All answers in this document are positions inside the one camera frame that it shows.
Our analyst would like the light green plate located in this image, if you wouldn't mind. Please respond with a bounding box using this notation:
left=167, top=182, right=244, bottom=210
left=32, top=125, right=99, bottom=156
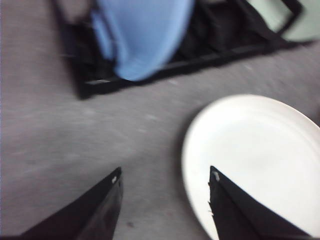
left=248, top=0, right=320, bottom=42

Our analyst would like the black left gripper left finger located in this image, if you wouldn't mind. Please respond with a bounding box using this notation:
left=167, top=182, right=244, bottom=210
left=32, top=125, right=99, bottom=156
left=19, top=167, right=124, bottom=240

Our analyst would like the white plate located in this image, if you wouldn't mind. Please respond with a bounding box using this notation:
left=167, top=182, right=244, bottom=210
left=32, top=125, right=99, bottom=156
left=182, top=94, right=320, bottom=240

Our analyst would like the black plate rack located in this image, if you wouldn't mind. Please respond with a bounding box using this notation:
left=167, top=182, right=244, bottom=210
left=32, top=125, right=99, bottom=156
left=53, top=0, right=313, bottom=99

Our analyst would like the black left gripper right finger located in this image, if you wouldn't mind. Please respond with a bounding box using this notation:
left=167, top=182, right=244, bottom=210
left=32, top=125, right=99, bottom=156
left=208, top=166, right=313, bottom=240

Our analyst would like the blue plate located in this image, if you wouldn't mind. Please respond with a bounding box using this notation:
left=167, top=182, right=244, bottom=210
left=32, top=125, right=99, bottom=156
left=91, top=0, right=195, bottom=81

